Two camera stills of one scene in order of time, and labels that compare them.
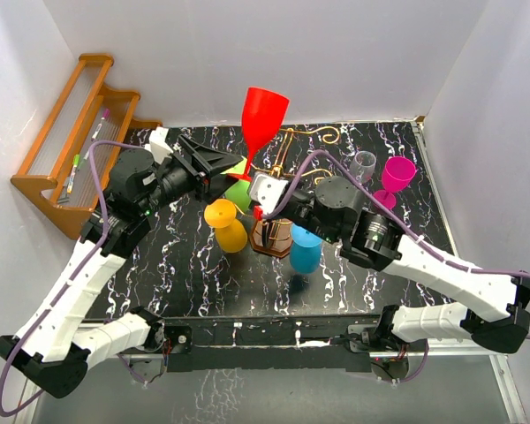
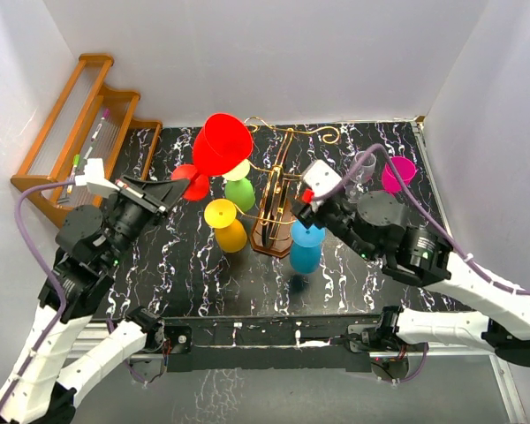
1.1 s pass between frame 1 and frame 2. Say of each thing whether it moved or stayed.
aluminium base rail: stayed
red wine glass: moved
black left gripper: moved
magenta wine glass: stayed
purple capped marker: stayed
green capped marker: stayed
